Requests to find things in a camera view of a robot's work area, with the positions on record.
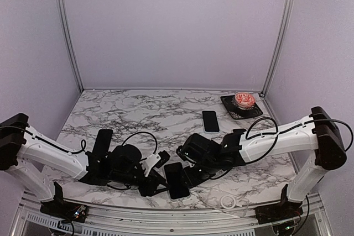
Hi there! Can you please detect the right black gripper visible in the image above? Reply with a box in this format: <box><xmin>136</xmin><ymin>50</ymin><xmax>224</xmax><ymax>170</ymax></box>
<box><xmin>181</xmin><ymin>158</ymin><xmax>220</xmax><ymax>188</ymax></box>

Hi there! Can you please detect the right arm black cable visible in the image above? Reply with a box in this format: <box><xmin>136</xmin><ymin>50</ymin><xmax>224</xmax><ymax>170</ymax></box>
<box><xmin>215</xmin><ymin>116</ymin><xmax>354</xmax><ymax>179</ymax></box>

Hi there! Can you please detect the black smartphone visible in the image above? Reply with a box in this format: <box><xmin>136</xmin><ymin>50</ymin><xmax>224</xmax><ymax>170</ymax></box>
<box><xmin>163</xmin><ymin>162</ymin><xmax>191</xmax><ymax>200</ymax></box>
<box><xmin>92</xmin><ymin>129</ymin><xmax>113</xmax><ymax>159</ymax></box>

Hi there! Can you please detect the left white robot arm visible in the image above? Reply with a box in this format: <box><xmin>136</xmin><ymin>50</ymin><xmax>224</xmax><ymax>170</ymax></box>
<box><xmin>1</xmin><ymin>113</ymin><xmax>169</xmax><ymax>217</ymax></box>

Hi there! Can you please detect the pink smartphone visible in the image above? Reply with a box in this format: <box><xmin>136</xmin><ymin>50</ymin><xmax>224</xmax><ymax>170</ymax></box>
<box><xmin>202</xmin><ymin>111</ymin><xmax>220</xmax><ymax>133</ymax></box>

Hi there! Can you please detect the left aluminium frame post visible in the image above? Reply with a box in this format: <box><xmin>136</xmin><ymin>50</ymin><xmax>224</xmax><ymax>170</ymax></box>
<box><xmin>56</xmin><ymin>0</ymin><xmax>84</xmax><ymax>94</ymax></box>

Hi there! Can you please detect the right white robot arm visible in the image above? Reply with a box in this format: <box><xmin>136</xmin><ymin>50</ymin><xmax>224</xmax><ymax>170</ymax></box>
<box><xmin>176</xmin><ymin>106</ymin><xmax>347</xmax><ymax>218</ymax></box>

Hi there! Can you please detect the front aluminium rail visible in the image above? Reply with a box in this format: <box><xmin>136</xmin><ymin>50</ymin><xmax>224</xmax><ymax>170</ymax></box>
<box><xmin>9</xmin><ymin>194</ymin><xmax>332</xmax><ymax>235</ymax></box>

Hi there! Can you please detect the red patterned bowl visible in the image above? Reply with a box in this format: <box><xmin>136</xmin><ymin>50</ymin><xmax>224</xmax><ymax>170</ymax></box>
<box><xmin>235</xmin><ymin>92</ymin><xmax>256</xmax><ymax>109</ymax></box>

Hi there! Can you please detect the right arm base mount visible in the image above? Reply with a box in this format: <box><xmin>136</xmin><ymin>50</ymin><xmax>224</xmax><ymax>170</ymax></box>
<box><xmin>255</xmin><ymin>185</ymin><xmax>303</xmax><ymax>224</ymax></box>

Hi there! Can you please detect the right aluminium frame post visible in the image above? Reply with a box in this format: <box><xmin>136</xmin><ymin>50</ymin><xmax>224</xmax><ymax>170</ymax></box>
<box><xmin>262</xmin><ymin>0</ymin><xmax>294</xmax><ymax>97</ymax></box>

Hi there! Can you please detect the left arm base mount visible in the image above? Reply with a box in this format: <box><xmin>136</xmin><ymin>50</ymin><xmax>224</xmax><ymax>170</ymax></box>
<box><xmin>40</xmin><ymin>182</ymin><xmax>88</xmax><ymax>223</ymax></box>

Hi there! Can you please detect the clear magsafe phone case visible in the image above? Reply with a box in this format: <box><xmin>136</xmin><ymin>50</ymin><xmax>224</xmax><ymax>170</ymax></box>
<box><xmin>202</xmin><ymin>188</ymin><xmax>249</xmax><ymax>218</ymax></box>

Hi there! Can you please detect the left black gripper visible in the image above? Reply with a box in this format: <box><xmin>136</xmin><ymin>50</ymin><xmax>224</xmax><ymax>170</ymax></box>
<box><xmin>111</xmin><ymin>169</ymin><xmax>171</xmax><ymax>197</ymax></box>

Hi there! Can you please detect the aluminium frame post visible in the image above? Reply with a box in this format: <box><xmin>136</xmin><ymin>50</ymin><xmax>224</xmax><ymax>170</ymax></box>
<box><xmin>56</xmin><ymin>0</ymin><xmax>84</xmax><ymax>94</ymax></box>
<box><xmin>262</xmin><ymin>0</ymin><xmax>294</xmax><ymax>97</ymax></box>

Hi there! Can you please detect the black patterned tray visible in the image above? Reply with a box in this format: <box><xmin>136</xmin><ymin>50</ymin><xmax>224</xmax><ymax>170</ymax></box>
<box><xmin>220</xmin><ymin>95</ymin><xmax>263</xmax><ymax>120</ymax></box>

